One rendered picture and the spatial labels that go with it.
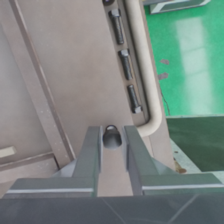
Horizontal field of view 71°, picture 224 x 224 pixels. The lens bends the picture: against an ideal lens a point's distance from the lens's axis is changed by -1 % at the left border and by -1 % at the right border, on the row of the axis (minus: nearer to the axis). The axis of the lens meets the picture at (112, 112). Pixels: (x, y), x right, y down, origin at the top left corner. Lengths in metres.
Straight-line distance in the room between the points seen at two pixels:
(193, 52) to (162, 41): 0.31
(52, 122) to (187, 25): 1.65
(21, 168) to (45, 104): 0.08
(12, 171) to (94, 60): 0.15
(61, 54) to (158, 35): 1.48
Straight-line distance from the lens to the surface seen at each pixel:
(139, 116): 0.32
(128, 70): 0.29
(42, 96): 0.17
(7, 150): 0.21
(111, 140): 0.15
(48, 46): 0.18
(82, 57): 0.17
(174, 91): 1.68
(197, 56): 1.76
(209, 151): 0.62
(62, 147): 0.18
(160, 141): 0.35
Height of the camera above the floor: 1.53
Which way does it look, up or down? 75 degrees down
